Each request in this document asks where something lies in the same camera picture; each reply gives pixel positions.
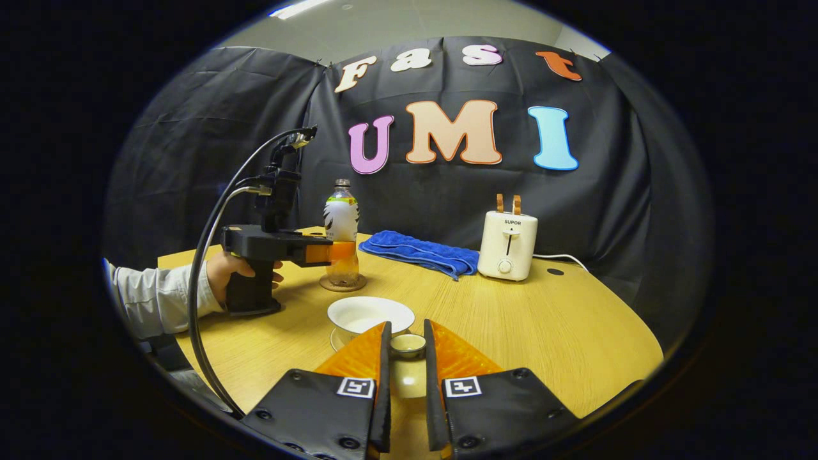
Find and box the white toaster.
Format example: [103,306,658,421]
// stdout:
[477,211,539,282]

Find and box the round brown coaster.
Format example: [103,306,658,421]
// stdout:
[320,273,367,293]

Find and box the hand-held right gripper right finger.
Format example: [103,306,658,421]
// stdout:
[423,318,582,460]

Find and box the blue towel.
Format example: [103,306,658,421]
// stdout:
[359,230,480,281]

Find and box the white teacup lid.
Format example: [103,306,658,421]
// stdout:
[389,333,428,398]

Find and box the black backdrop cloth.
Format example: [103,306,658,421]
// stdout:
[102,36,710,349]

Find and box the clear plastic water bottle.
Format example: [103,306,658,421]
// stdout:
[323,179,360,288]

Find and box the white power cable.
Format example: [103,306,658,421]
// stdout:
[534,254,589,272]

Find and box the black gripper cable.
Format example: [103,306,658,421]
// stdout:
[187,128,314,419]

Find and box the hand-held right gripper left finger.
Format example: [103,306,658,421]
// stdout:
[242,321,392,460]

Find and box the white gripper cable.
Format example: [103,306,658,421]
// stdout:
[195,185,273,269]

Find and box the white teacup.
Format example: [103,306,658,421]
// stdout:
[327,296,416,342]

